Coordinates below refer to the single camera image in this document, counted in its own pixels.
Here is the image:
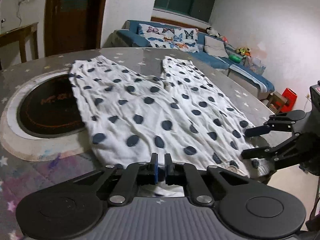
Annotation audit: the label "white navy polka dot pants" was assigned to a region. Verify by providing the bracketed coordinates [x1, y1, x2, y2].
[68, 55, 273, 197]

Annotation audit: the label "red box on floor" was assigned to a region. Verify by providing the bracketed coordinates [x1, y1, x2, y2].
[281, 88, 298, 112]

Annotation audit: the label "grey star quilted table cover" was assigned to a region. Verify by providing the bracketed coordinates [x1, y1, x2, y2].
[1, 47, 272, 239]

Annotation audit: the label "grey square cushion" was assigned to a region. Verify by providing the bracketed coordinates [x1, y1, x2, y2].
[204, 36, 228, 57]

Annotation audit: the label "black round induction cooktop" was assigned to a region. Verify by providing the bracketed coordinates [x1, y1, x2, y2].
[17, 74, 85, 138]

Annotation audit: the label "black white plush toy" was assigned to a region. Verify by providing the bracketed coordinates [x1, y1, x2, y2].
[206, 27, 220, 37]

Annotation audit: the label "butterfly print pillow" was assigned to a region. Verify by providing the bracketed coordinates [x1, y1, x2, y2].
[137, 24, 199, 53]

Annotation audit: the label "blue sofa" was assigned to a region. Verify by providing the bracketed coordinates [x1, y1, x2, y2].
[111, 20, 274, 100]

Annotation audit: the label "wooden side table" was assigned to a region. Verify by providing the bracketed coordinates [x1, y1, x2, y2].
[1, 22, 39, 70]

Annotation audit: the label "brown wooden door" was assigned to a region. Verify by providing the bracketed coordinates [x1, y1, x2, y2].
[44, 0, 106, 57]

